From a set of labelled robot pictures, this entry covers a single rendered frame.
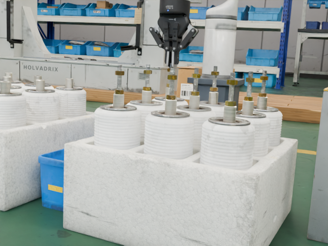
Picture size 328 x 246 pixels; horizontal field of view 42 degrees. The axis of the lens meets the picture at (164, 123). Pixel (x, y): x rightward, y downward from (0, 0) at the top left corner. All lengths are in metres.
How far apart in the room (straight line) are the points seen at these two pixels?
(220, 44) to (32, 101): 0.54
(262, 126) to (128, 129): 0.26
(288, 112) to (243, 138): 1.93
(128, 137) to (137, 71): 2.13
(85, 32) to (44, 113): 9.39
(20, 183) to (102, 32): 9.31
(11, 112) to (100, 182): 0.31
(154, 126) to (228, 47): 0.54
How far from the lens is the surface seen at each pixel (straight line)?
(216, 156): 0.75
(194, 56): 5.57
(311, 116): 2.67
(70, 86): 1.24
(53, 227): 0.94
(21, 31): 3.65
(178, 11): 1.05
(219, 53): 1.26
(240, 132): 0.74
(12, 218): 1.00
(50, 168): 1.01
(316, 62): 9.07
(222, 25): 1.26
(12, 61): 3.50
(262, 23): 5.40
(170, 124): 0.78
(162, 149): 0.79
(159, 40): 1.08
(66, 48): 6.35
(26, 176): 1.06
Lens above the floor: 0.37
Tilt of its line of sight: 9 degrees down
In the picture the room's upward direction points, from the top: 3 degrees clockwise
